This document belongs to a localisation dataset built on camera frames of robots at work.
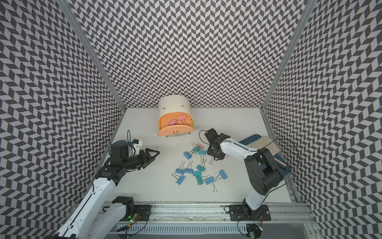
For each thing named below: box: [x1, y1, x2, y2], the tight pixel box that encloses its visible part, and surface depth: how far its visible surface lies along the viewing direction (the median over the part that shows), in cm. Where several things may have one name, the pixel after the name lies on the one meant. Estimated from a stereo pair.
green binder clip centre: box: [192, 170, 202, 177], surface depth 88 cm
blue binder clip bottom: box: [204, 176, 218, 193], surface depth 85 cm
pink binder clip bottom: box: [177, 114, 188, 123], surface depth 90 cm
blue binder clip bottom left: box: [171, 172, 187, 186], surface depth 85 cm
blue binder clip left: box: [175, 161, 186, 175], surface depth 89 cm
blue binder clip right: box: [214, 169, 228, 182], surface depth 88 cm
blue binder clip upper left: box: [183, 149, 194, 160], surface depth 96 cm
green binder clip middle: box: [196, 158, 207, 172], surface depth 91 cm
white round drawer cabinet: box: [157, 94, 195, 138], surface depth 88 cm
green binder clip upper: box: [197, 150, 207, 163], surface depth 97 cm
